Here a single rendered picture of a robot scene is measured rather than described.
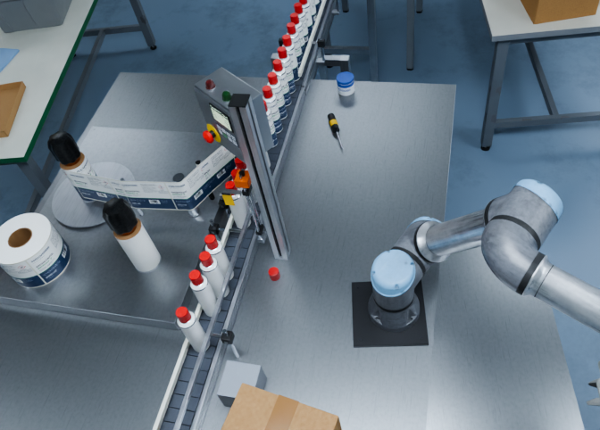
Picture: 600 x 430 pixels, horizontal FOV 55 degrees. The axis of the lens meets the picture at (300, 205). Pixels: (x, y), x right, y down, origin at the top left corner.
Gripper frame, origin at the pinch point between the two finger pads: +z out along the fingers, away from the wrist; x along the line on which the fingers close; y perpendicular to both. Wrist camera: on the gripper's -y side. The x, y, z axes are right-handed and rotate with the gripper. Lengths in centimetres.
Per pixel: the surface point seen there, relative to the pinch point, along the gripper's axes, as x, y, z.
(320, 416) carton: 31, 25, 46
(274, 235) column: -17, 65, 68
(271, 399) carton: 32, 33, 55
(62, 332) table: 20, 70, 133
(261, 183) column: -1, 79, 53
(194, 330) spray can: 19, 53, 81
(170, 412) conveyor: 27, 36, 96
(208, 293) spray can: 9, 60, 80
